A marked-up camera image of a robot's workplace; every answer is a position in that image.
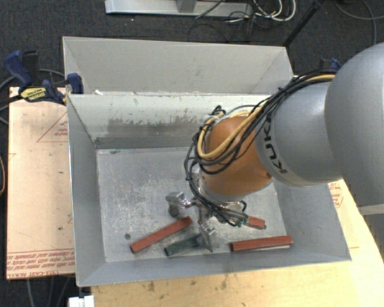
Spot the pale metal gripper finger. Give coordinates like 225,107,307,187
199,223,220,253
165,191,193,217

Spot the dark green flat block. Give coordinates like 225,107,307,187
163,234,203,257

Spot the grey metal bin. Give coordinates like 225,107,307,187
62,36,352,288

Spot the red-brown flat block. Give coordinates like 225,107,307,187
129,216,193,254
229,235,294,253
247,216,267,230

